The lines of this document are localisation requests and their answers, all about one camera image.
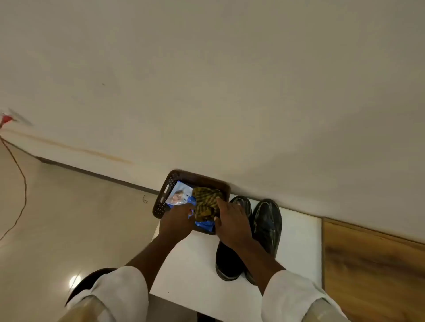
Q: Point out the person's right hand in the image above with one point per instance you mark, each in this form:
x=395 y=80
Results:
x=234 y=225

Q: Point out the person's left hand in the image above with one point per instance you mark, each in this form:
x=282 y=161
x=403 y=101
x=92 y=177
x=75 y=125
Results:
x=176 y=222

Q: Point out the black leather shoe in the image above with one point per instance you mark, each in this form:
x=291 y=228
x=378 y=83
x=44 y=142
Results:
x=229 y=262
x=267 y=225

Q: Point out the yellow checked cloth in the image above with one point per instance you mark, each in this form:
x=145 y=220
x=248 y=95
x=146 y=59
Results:
x=206 y=202

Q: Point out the person's left forearm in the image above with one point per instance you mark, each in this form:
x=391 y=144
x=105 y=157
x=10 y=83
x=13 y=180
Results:
x=152 y=258

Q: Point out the person's right forearm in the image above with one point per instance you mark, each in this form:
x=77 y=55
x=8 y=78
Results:
x=259 y=262

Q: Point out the person's white shirt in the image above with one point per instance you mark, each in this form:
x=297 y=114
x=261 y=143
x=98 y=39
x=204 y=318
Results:
x=123 y=292

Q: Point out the person's dark trousers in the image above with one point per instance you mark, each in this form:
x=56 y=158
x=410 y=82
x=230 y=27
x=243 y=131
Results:
x=89 y=278

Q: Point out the blue and white plastic packet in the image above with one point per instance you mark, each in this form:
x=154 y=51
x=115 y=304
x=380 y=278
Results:
x=179 y=194

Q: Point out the brown perforated plastic basket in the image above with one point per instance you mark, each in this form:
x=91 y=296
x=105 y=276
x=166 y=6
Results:
x=199 y=179

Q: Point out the wooden board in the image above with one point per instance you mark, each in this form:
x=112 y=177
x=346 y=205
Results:
x=372 y=275

